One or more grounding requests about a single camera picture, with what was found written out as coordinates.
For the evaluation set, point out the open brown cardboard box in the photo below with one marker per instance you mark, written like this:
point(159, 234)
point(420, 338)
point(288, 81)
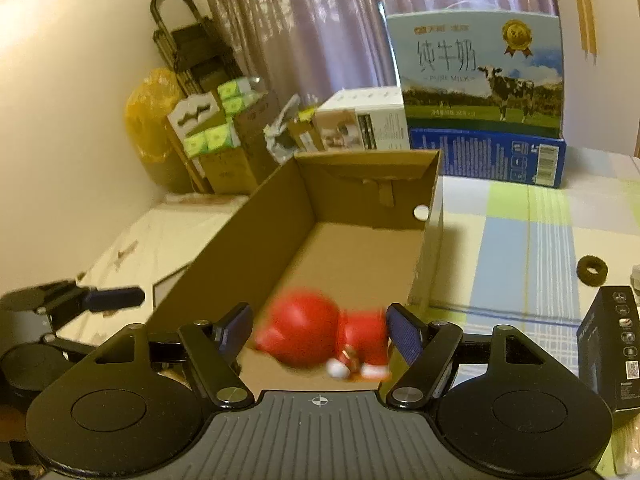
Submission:
point(363, 228)

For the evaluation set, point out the milk carton gift box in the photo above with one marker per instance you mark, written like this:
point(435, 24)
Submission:
point(480, 70)

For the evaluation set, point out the black shaver box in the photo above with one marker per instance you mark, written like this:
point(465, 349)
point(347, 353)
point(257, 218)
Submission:
point(608, 348)

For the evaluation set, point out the blue flat box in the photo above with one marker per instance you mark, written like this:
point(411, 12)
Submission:
point(497, 156)

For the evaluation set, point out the white appliance box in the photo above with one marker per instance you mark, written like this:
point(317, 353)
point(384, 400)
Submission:
point(363, 119)

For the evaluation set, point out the black folding cart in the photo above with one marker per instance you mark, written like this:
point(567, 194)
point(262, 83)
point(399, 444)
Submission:
point(196, 54)

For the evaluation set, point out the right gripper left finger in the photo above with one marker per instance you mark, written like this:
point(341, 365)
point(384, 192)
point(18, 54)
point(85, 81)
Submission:
point(212, 350)

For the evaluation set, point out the purple curtain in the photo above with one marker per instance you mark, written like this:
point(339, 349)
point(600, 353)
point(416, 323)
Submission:
point(313, 48)

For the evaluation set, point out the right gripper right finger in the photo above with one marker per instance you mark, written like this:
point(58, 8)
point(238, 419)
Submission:
point(428, 350)

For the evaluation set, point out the yellow plastic bag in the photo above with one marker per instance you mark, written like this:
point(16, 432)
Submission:
point(148, 130)

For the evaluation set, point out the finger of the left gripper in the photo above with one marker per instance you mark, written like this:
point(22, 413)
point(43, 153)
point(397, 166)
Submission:
point(32, 298)
point(114, 299)

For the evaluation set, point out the cotton swab bag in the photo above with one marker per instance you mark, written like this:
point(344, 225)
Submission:
point(626, 448)

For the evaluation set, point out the red toy figure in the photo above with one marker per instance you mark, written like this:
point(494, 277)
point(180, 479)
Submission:
point(306, 329)

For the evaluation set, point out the checked tablecloth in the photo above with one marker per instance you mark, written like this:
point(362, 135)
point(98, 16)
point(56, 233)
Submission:
point(509, 251)

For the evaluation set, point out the tissue packs cardboard box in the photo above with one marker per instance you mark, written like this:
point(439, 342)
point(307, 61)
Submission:
point(218, 136)

